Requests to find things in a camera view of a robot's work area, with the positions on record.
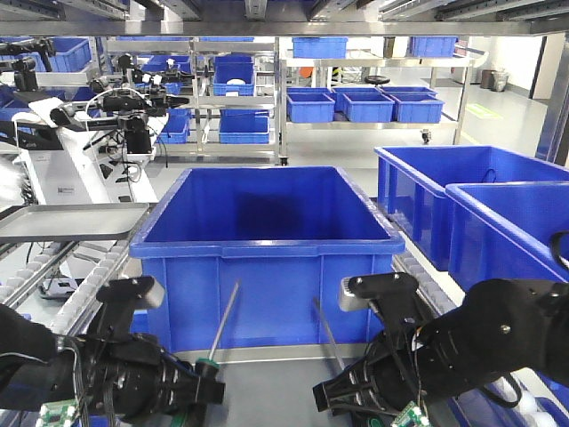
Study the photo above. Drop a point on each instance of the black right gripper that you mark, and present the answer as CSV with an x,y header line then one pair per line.
x,y
390,375

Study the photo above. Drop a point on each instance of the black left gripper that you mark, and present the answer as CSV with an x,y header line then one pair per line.
x,y
132,379

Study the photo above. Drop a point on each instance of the green black cross screwdriver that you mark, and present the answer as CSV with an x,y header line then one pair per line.
x,y
218,342

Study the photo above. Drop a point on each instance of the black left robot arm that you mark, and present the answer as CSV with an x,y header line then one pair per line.
x,y
39,366

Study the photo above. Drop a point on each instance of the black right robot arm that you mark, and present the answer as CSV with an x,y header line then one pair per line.
x,y
501,326

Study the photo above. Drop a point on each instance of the grey tray on rollers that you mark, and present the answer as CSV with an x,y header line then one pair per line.
x,y
63,223

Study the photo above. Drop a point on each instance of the green circuit board right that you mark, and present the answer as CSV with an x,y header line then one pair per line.
x,y
411,415

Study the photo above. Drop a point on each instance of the green circuit board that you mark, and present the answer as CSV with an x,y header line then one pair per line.
x,y
411,415
62,413

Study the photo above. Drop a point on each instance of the large blue plastic bin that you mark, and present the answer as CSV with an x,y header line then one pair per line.
x,y
255,257

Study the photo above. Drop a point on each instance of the green circuit board left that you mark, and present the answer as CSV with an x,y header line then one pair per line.
x,y
62,413

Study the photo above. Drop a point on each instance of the blue bin right front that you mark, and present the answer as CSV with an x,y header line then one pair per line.
x,y
508,230

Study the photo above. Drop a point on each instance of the blue bin right rear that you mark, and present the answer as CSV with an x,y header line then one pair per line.
x,y
412,182

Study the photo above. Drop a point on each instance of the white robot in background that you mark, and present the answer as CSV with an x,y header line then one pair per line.
x,y
92,152

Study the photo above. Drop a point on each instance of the steel shelving rack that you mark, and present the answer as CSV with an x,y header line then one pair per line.
x,y
176,26

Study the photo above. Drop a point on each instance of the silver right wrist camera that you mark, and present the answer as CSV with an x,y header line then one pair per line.
x,y
392,297

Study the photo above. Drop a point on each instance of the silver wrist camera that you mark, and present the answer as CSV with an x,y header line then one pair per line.
x,y
392,297
120,298

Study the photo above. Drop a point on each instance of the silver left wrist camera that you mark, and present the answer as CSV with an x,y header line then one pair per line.
x,y
120,298

